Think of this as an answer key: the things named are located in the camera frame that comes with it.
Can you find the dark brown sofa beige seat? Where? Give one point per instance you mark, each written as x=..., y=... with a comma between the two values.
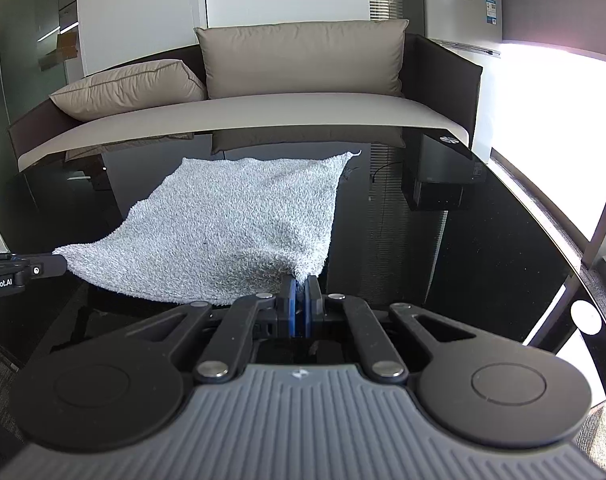
x=303, y=112

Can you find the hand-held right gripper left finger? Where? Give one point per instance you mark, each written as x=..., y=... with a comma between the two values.
x=293, y=305

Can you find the small beige sofa cushion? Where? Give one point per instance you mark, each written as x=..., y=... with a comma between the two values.
x=133, y=89

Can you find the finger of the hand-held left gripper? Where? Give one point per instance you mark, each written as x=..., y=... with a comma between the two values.
x=45, y=266

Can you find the silver mini fridge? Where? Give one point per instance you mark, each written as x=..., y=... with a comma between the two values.
x=458, y=12

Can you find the large beige sofa cushion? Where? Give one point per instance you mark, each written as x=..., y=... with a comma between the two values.
x=303, y=57

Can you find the grey fluffy towel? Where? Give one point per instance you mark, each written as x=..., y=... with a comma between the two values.
x=223, y=220

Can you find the white round sticker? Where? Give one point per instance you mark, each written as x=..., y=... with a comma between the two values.
x=585, y=317

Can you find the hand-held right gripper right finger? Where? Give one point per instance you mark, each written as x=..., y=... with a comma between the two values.
x=313, y=305

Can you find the small round patterned sticker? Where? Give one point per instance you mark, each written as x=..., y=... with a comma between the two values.
x=449, y=139

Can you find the brown cardboard piece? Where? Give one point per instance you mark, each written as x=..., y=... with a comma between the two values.
x=63, y=50

